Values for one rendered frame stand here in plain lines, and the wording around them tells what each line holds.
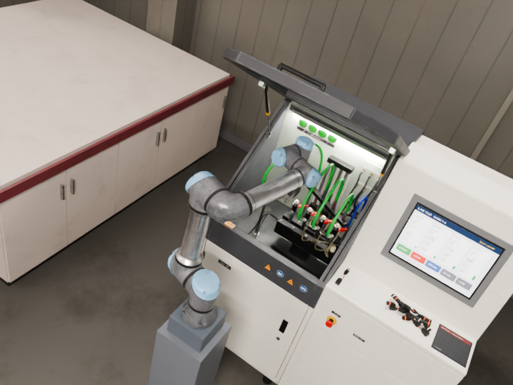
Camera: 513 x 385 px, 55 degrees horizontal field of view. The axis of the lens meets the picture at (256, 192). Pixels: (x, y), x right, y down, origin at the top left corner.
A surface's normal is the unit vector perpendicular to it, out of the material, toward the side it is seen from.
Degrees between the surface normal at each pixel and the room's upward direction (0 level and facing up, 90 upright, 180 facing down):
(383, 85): 90
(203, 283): 7
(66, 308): 0
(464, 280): 76
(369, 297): 0
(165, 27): 90
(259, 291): 90
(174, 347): 90
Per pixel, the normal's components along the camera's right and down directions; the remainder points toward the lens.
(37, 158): 0.22, -0.76
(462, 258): -0.46, 0.24
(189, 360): -0.51, 0.44
